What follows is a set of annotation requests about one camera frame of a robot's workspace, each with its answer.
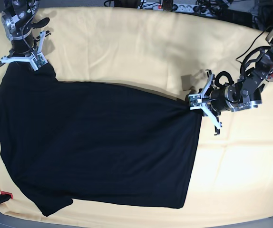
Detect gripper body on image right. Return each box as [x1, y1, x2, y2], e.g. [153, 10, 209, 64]
[210, 86, 232, 112]

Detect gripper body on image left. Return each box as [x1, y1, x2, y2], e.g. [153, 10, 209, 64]
[10, 28, 34, 57]

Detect black T-shirt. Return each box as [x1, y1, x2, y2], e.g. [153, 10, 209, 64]
[0, 63, 202, 216]

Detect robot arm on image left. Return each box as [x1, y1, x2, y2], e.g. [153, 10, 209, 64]
[1, 0, 50, 57]

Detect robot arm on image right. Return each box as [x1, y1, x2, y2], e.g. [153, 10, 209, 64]
[209, 29, 273, 114]

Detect yellow table cloth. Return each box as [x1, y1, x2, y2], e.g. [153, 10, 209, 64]
[0, 7, 273, 228]

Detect black box in background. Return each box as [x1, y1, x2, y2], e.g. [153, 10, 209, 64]
[218, 9, 253, 27]

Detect white power strip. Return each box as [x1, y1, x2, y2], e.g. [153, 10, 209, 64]
[138, 0, 213, 15]

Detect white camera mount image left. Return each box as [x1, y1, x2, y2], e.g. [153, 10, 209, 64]
[0, 31, 51, 71]

